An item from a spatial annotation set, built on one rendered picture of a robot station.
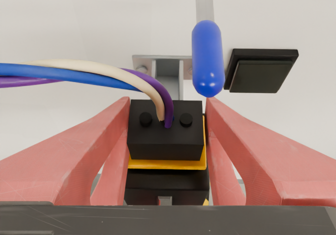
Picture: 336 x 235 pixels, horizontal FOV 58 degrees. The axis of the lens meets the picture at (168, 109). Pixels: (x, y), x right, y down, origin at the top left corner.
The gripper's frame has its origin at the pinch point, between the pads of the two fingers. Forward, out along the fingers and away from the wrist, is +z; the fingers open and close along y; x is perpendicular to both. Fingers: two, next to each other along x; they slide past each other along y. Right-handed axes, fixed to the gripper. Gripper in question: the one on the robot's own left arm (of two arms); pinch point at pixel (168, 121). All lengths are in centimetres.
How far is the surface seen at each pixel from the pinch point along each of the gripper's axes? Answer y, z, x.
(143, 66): 1.6, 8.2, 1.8
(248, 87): -5.5, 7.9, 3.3
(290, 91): -9.2, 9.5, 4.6
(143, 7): 1.3, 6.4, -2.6
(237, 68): -4.3, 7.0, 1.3
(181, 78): -0.8, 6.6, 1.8
